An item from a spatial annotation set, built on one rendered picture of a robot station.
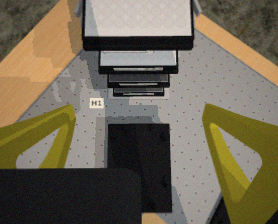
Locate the grey slotted shelf rack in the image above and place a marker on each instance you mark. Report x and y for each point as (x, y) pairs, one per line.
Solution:
(196, 11)

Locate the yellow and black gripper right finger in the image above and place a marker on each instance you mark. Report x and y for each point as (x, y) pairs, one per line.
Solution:
(246, 203)

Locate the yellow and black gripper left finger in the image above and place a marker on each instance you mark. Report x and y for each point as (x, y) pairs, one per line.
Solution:
(18, 137)

